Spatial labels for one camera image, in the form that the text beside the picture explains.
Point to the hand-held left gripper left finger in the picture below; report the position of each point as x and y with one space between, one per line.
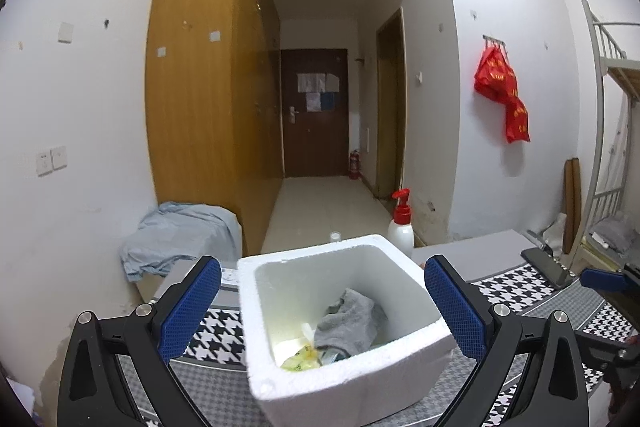
192 307

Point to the small white jar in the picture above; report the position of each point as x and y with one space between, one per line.
334 236

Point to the black smartphone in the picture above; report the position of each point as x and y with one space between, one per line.
547 268

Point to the metal wall hook rack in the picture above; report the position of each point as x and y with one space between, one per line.
494 41

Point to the yellow foam fruit net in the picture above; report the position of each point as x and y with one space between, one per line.
302 357

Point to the white wall switch plate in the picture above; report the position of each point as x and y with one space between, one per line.
65 32

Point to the metal bunk bed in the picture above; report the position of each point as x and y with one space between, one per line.
600 107

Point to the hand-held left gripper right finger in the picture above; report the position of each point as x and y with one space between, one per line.
457 307

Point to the blue paper notice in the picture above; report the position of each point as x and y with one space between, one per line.
327 102

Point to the wooden side door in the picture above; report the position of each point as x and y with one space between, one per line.
390 117

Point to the light blue cloth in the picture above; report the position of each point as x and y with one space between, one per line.
180 232

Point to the grey sock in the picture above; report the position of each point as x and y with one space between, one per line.
350 319

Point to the red fire extinguisher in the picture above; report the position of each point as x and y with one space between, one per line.
354 167

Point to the red plastic bag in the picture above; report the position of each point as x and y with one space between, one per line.
517 122
495 74

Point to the brown entrance door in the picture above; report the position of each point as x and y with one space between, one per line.
315 142

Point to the white paper notices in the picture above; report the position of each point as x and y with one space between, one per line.
317 83

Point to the wooden boards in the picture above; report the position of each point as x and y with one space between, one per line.
572 207

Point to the wooden wardrobe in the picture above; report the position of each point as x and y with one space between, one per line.
200 107

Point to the white pump bottle red pump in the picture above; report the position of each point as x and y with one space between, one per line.
401 232

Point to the white wall socket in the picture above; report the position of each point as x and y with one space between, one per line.
59 158
44 163

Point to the white foam box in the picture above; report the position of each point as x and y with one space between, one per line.
350 387

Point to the grey bedding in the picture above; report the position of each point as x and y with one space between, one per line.
612 232

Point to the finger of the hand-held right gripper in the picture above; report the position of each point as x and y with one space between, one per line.
602 279
622 354

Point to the houndstooth tablecloth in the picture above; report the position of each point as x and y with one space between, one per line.
510 287

